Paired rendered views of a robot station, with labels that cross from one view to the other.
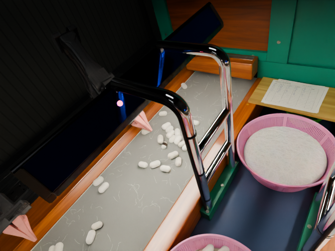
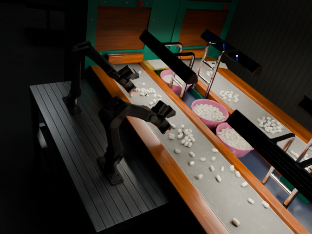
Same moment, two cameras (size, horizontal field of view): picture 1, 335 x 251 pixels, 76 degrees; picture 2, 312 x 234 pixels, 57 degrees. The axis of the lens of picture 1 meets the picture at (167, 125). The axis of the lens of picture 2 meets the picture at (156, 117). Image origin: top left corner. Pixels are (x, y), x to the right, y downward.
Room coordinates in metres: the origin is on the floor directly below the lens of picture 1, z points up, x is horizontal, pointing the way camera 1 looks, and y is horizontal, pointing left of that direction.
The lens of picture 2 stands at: (0.34, 1.74, 1.84)
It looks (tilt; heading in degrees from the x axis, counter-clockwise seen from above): 36 degrees down; 272
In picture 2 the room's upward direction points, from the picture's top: 14 degrees clockwise
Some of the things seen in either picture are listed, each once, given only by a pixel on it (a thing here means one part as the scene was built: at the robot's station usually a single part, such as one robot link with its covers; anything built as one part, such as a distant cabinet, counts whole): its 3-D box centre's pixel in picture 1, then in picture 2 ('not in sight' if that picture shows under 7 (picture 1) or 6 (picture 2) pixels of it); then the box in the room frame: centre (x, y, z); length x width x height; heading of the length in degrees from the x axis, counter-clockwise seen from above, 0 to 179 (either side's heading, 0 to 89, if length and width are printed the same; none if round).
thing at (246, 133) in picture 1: (282, 154); (175, 82); (0.34, -0.30, 0.72); 0.27 x 0.27 x 0.10
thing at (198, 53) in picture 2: not in sight; (192, 53); (0.25, -0.73, 0.83); 0.30 x 0.06 x 0.07; 40
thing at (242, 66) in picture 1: (219, 63); (124, 57); (0.77, -0.29, 0.83); 0.30 x 0.06 x 0.07; 40
